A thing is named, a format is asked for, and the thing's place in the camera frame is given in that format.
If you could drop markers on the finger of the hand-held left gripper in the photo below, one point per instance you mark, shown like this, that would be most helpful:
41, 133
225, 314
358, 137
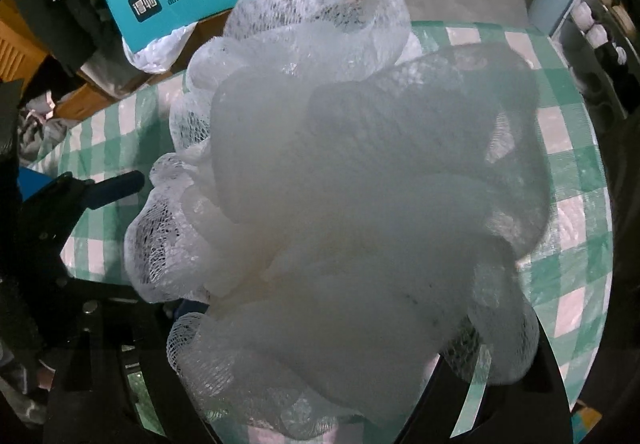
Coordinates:
120, 186

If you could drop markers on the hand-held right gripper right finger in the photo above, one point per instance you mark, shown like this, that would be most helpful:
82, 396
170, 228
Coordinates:
500, 374

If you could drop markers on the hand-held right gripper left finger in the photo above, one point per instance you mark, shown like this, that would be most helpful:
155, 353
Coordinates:
189, 308

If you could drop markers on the white mesh bath pouf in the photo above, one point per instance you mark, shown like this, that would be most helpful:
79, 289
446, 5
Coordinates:
350, 199

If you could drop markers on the grey clothes pile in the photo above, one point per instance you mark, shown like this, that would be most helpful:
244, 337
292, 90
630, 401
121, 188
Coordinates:
37, 131

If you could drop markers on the brown cardboard box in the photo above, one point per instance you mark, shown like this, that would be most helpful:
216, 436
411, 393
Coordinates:
112, 86

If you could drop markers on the white plastic bag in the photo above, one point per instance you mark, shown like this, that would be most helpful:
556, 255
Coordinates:
155, 51

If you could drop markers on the black coat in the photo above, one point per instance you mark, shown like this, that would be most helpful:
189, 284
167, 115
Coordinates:
55, 9

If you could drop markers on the green white checkered tablecloth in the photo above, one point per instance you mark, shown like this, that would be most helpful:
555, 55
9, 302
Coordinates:
575, 174

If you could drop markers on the metal shoe rack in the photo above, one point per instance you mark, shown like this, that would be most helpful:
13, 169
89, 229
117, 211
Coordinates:
610, 54

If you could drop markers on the group of assorted shoes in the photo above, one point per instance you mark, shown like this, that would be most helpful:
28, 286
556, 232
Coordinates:
595, 26

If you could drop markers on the light blue trash bin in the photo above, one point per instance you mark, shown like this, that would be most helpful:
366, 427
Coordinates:
555, 4

